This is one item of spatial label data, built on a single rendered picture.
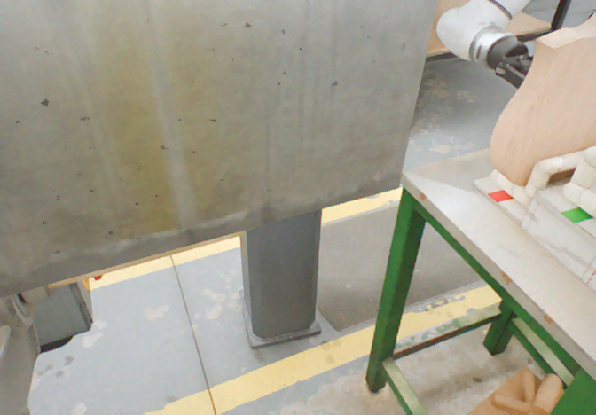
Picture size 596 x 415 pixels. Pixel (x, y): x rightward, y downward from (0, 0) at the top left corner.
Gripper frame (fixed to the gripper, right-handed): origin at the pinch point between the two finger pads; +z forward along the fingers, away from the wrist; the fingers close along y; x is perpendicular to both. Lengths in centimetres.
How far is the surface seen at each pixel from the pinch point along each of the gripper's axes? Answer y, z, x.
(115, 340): 106, -61, -115
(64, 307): 97, 6, -15
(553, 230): 13.8, 17.5, -17.1
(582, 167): 10.3, 14.7, -5.4
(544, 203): 13.8, 13.5, -13.6
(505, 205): 13.2, 5.6, -20.7
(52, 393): 126, -48, -115
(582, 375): 24, 38, -27
